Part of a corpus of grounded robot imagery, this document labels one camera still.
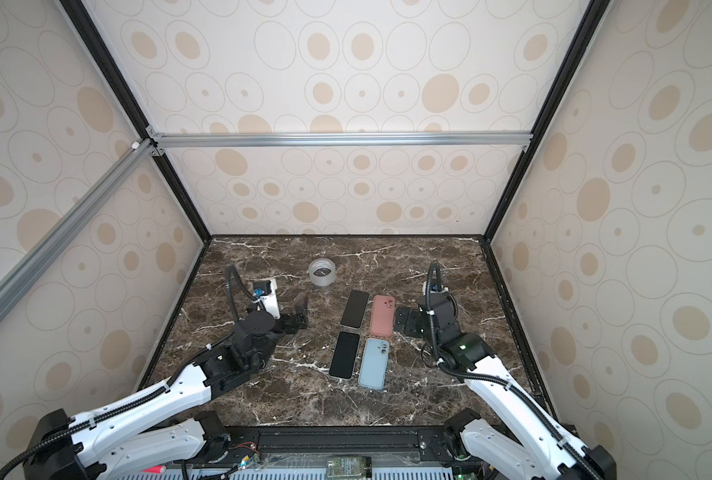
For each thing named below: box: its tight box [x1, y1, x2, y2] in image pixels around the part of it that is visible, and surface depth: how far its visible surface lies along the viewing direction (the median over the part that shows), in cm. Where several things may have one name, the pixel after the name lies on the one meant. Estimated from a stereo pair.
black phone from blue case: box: [329, 332, 360, 379], surface depth 91 cm
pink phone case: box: [370, 294, 395, 337], surface depth 101 cm
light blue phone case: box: [358, 338, 390, 391], surface depth 91 cm
